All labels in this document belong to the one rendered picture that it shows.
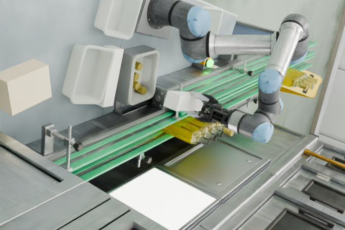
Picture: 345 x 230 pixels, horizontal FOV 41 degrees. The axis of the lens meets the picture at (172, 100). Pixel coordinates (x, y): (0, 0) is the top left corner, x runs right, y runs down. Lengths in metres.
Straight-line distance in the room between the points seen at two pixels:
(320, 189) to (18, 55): 1.41
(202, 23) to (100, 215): 1.05
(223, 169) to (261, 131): 0.49
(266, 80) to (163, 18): 0.60
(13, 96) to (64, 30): 0.32
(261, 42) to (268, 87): 0.42
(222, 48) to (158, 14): 0.31
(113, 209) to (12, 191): 0.26
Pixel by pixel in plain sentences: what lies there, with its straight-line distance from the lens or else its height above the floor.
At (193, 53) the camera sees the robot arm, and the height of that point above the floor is 0.96.
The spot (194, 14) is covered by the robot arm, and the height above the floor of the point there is 0.97.
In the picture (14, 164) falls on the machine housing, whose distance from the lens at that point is 1.32.
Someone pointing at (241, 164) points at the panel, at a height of 1.24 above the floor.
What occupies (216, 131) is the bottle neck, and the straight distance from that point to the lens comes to 2.08.
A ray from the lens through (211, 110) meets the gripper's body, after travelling 1.70.
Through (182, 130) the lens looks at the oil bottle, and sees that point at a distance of 2.01.
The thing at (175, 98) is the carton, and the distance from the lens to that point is 1.72.
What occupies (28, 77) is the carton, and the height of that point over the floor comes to 0.82.
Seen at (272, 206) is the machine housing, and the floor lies 1.47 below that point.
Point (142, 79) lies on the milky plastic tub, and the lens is 2.07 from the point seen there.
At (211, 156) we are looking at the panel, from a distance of 2.16.
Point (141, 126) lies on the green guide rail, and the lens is 1.95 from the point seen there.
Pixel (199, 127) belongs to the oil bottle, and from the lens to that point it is 2.05.
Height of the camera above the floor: 1.95
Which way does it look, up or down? 30 degrees down
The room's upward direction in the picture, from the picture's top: 112 degrees clockwise
